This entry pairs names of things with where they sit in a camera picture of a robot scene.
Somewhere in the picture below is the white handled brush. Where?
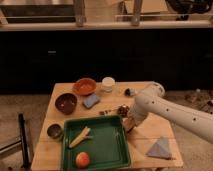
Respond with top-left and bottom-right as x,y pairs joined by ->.
124,88 -> 137,97

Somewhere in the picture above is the dark red bowl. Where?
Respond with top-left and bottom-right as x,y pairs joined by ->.
55,93 -> 77,115

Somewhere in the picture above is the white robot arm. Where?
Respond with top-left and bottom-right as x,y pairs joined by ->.
124,82 -> 213,144

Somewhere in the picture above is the green plastic tray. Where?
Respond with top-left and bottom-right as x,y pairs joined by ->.
61,115 -> 131,171

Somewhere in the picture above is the black metal stand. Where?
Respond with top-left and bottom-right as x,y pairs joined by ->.
18,113 -> 30,169

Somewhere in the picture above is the orange bowl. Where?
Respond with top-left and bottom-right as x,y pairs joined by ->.
73,78 -> 96,96

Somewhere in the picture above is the blue sponge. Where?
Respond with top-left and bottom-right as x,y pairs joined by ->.
83,94 -> 100,109

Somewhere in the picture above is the yellow banana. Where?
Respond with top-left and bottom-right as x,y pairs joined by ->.
69,127 -> 91,148

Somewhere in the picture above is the folded blue cloth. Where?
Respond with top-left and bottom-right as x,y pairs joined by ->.
146,137 -> 173,160

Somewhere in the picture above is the red apple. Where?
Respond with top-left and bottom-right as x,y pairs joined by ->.
75,152 -> 90,169

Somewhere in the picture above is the wooden table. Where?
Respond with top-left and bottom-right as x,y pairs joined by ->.
31,82 -> 183,171

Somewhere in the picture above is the white cup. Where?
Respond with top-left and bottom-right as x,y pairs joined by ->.
102,77 -> 115,92

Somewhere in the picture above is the bunch of dark grapes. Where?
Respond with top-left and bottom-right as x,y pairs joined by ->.
99,105 -> 130,117

